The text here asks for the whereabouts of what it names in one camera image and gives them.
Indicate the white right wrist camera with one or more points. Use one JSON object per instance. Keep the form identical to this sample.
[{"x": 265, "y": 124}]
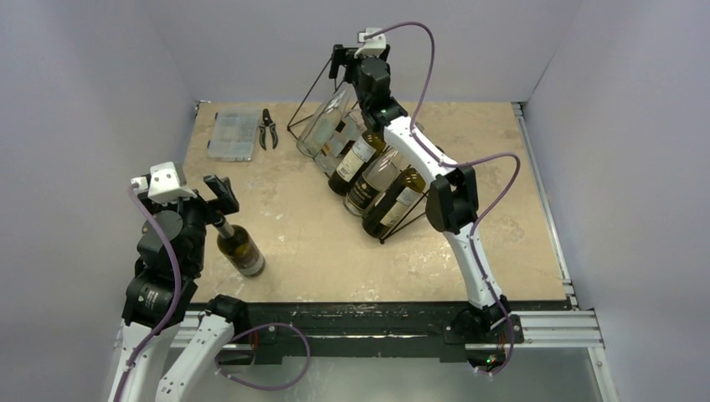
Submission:
[{"x": 371, "y": 43}]

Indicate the olive green wine bottle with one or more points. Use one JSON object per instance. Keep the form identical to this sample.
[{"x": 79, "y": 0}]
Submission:
[{"x": 396, "y": 200}]

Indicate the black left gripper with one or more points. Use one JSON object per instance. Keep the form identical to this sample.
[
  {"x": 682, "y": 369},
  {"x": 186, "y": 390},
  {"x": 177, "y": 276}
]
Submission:
[{"x": 219, "y": 187}]

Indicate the black grey pliers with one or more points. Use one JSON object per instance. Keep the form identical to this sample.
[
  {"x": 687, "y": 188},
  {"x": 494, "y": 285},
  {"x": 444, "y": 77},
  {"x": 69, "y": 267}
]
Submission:
[{"x": 267, "y": 127}]

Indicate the dark green wine bottle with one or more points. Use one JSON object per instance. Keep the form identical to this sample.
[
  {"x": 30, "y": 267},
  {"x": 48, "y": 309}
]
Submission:
[{"x": 368, "y": 146}]

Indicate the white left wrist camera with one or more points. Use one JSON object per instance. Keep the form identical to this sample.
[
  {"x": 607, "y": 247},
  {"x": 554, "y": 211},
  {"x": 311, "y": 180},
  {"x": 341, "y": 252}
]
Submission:
[{"x": 164, "y": 184}]

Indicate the clear champagne bottle black label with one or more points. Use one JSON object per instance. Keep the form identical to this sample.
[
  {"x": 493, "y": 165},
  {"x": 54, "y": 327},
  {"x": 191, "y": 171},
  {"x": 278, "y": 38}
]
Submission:
[{"x": 369, "y": 184}]

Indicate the clear plastic screw organizer box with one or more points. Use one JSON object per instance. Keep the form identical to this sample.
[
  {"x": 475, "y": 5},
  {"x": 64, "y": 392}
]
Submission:
[{"x": 234, "y": 136}]

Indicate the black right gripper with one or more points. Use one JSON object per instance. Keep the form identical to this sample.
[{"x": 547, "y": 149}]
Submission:
[{"x": 344, "y": 60}]

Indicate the green wine bottle white label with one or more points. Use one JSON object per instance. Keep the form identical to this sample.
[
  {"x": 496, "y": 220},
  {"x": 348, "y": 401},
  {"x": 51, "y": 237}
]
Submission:
[{"x": 238, "y": 247}]

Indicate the square clear bottle black cap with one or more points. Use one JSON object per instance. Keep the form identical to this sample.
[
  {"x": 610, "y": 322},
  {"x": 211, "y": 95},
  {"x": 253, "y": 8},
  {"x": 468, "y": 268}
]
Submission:
[{"x": 347, "y": 131}]

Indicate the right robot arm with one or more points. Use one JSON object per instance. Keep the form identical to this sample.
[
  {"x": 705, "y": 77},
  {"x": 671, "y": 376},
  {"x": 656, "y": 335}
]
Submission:
[{"x": 452, "y": 200}]

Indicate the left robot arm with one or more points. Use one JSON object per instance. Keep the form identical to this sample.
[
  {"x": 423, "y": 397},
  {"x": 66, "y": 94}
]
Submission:
[{"x": 171, "y": 252}]

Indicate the clear glass bottle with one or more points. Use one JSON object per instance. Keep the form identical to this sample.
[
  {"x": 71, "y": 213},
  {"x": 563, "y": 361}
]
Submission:
[{"x": 321, "y": 126}]

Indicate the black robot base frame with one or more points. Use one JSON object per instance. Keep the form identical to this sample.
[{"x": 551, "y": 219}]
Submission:
[{"x": 427, "y": 329}]

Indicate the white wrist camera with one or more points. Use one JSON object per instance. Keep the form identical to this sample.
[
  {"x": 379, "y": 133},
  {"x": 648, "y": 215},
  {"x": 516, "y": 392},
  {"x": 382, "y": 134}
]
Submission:
[
  {"x": 164, "y": 184},
  {"x": 371, "y": 43}
]

